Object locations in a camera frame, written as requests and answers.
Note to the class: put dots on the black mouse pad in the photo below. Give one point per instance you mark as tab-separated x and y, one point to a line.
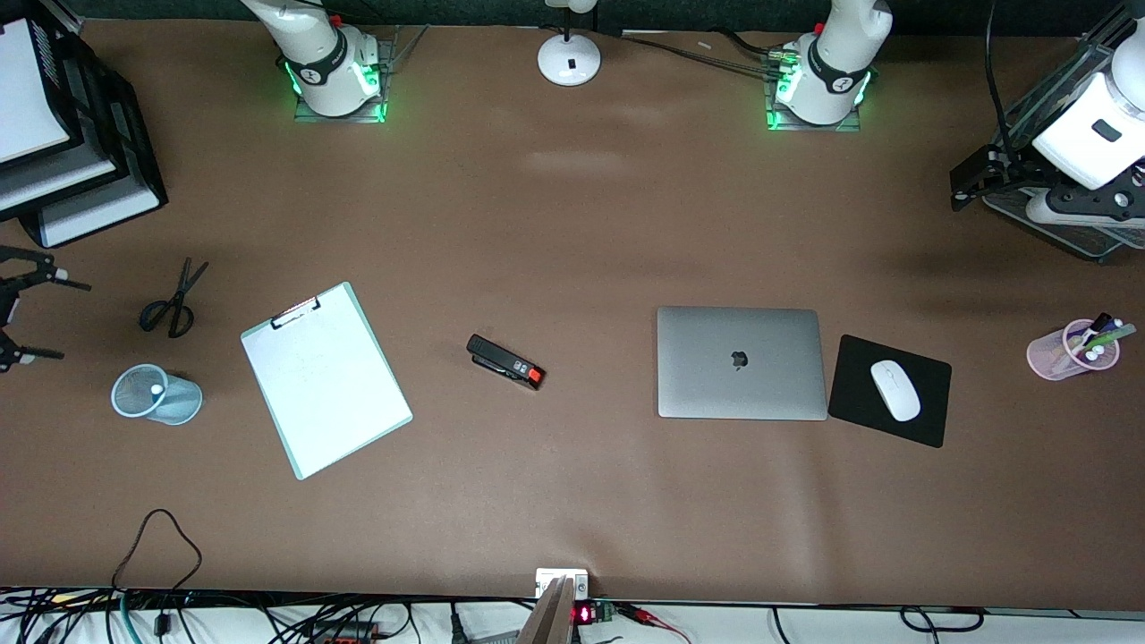
850	394

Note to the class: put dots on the clear right arm base plate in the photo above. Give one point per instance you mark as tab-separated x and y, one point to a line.
380	54

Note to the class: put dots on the green marker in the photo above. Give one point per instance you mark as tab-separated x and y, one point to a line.
1118	333

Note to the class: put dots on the white computer mouse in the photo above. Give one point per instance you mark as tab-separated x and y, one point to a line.
896	392

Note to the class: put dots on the orange power strip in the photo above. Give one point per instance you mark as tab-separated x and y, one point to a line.
344	633

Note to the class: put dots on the silver laptop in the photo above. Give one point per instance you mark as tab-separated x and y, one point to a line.
742	362

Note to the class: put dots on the clear left arm base plate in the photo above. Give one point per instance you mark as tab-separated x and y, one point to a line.
809	127

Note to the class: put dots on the wooden bar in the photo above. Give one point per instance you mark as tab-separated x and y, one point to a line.
547	622

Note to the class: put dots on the white paper sheet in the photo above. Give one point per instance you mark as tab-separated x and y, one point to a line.
27	98
98	219

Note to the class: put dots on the black red stapler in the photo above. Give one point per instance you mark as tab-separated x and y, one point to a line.
501	360

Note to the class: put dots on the black scissors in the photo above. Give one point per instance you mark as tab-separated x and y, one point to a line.
179	309

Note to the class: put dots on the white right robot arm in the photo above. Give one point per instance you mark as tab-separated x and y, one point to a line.
331	72

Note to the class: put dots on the blue mesh pen cup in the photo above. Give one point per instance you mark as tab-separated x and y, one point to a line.
179	407

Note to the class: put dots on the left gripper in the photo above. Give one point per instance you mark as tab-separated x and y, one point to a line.
1017	168

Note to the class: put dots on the pink mesh pen cup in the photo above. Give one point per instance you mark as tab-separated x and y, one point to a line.
1047	358

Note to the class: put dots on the silver mesh desk tray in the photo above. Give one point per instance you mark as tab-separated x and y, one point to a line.
1087	240

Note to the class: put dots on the white socket box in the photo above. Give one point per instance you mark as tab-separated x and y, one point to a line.
562	581

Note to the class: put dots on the black stacked paper tray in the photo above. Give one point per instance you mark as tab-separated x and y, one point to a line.
116	161

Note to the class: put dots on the white clipboard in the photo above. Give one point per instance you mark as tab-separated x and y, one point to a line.
331	385

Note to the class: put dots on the white round stand base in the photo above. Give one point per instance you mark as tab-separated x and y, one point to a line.
569	58

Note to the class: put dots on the red digit display module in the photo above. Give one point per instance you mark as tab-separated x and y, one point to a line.
586	614

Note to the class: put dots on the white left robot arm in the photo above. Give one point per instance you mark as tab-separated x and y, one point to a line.
832	72

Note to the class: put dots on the black marker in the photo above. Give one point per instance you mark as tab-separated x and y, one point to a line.
1100	320

